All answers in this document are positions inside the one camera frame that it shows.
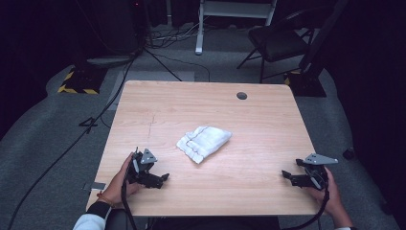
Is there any right hand-held gripper black cable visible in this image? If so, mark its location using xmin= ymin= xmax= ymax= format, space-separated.
xmin=280 ymin=186 xmax=331 ymax=230

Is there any grey tape strip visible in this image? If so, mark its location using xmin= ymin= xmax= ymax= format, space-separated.
xmin=82 ymin=181 xmax=107 ymax=192

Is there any hand-held gripper black cable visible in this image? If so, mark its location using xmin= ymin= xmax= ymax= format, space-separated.
xmin=280 ymin=186 xmax=331 ymax=230
xmin=120 ymin=172 xmax=139 ymax=230

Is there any bundle of floor cables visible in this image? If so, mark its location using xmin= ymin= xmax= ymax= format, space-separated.
xmin=145 ymin=18 xmax=212 ymax=82

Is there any black yellow-striped stand base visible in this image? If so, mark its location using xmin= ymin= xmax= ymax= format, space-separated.
xmin=282 ymin=69 xmax=327 ymax=98
xmin=56 ymin=66 xmax=108 ymax=96

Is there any person's right hand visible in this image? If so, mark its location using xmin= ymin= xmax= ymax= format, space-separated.
xmin=305 ymin=174 xmax=343 ymax=219

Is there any black caster wheel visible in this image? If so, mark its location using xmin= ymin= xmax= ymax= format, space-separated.
xmin=342 ymin=147 xmax=356 ymax=161

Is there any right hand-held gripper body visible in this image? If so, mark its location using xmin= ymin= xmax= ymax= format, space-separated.
xmin=296 ymin=153 xmax=339 ymax=190

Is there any black folding chair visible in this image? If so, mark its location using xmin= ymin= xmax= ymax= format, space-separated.
xmin=236 ymin=9 xmax=324 ymax=84

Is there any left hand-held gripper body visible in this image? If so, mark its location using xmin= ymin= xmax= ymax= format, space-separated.
xmin=126 ymin=147 xmax=165 ymax=189

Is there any red bracelet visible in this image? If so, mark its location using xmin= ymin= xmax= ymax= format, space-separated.
xmin=96 ymin=191 xmax=115 ymax=207

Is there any person's dark lap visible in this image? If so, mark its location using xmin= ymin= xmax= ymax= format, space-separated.
xmin=104 ymin=209 xmax=282 ymax=230

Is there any white metal desk frame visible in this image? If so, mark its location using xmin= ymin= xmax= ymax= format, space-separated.
xmin=194 ymin=0 xmax=278 ymax=56

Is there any long black floor cable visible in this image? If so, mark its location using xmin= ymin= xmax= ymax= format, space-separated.
xmin=6 ymin=56 xmax=138 ymax=230

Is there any person's left hand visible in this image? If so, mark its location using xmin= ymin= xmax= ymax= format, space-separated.
xmin=97 ymin=151 xmax=142 ymax=209

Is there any white towel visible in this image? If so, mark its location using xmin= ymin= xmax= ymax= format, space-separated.
xmin=175 ymin=125 xmax=234 ymax=165

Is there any left hand-held gripper black cable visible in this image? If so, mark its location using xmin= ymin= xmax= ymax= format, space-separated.
xmin=120 ymin=172 xmax=139 ymax=230

